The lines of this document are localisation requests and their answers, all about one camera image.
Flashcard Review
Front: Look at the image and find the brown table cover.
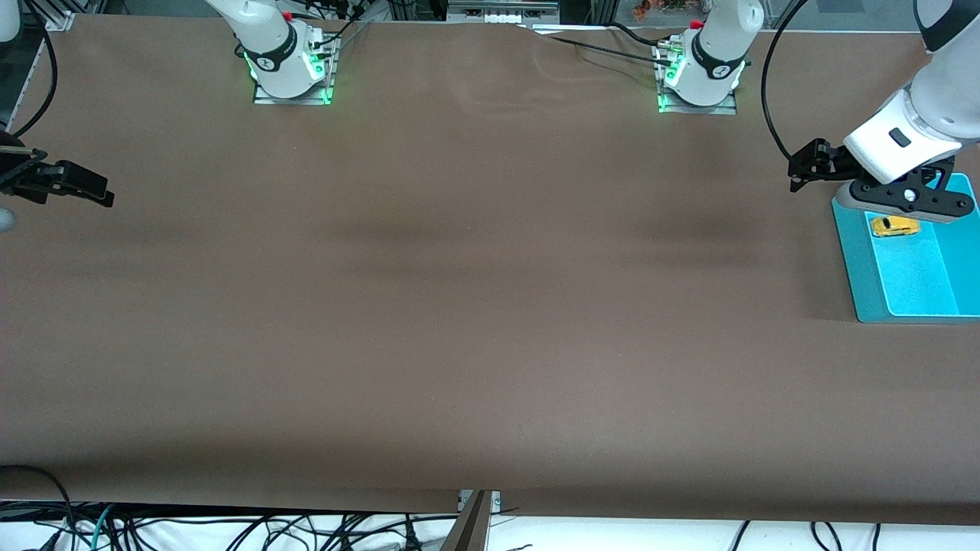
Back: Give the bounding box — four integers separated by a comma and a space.
0, 14, 980, 526

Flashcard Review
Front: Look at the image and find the teal floor cable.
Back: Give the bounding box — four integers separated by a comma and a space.
90, 504, 116, 551

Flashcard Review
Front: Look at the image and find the yellow toy beetle car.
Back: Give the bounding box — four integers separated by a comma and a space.
871, 216, 922, 239

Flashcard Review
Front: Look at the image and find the black cable on table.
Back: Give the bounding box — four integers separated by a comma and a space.
521, 23, 675, 70

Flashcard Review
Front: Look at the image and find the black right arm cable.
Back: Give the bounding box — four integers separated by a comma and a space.
8, 0, 60, 132

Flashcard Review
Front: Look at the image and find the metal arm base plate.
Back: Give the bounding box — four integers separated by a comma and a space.
253, 34, 335, 106
657, 42, 740, 116

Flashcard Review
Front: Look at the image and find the cyan plastic bin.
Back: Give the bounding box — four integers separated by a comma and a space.
831, 172, 980, 324

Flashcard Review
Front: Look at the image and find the black looped floor cable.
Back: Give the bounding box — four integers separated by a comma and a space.
0, 465, 75, 551

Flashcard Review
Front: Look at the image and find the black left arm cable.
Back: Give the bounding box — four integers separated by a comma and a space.
761, 0, 814, 163

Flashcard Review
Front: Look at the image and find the dark support beam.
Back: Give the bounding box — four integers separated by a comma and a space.
440, 490, 492, 551

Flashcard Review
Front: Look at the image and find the aluminium frame rail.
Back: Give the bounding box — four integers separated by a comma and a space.
31, 0, 75, 32

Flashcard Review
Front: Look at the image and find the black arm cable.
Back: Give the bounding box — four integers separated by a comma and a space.
8, 0, 60, 132
761, 0, 814, 163

